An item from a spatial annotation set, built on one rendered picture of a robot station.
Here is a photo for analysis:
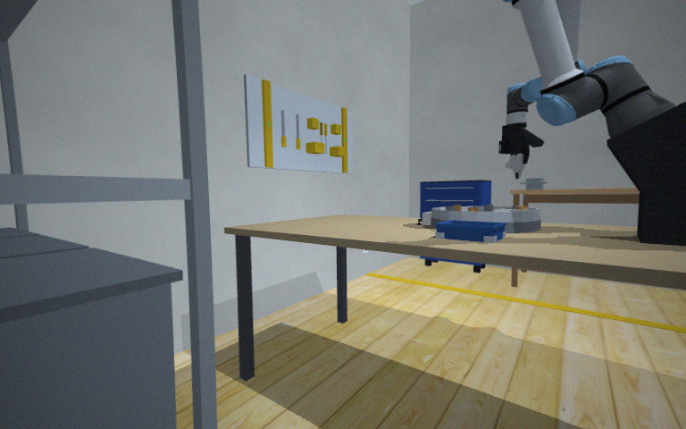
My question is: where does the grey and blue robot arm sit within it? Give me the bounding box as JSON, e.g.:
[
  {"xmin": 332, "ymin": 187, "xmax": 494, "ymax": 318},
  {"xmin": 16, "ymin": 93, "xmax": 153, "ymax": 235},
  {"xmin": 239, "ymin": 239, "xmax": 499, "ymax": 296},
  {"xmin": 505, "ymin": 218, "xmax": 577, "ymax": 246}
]
[{"xmin": 503, "ymin": 0, "xmax": 675, "ymax": 138}]

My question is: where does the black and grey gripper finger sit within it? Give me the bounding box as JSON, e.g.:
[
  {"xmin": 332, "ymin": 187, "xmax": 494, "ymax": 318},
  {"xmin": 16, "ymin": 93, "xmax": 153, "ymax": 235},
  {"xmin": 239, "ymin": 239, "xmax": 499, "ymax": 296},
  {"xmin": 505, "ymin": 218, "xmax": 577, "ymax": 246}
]
[
  {"xmin": 510, "ymin": 146, "xmax": 530, "ymax": 179},
  {"xmin": 505, "ymin": 153, "xmax": 519, "ymax": 179}
]

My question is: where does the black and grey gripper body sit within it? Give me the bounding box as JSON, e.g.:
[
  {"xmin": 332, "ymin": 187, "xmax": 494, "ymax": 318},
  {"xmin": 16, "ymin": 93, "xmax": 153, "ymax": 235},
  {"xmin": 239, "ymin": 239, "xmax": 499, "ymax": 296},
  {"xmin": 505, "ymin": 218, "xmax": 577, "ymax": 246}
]
[{"xmin": 499, "ymin": 122, "xmax": 529, "ymax": 154}]

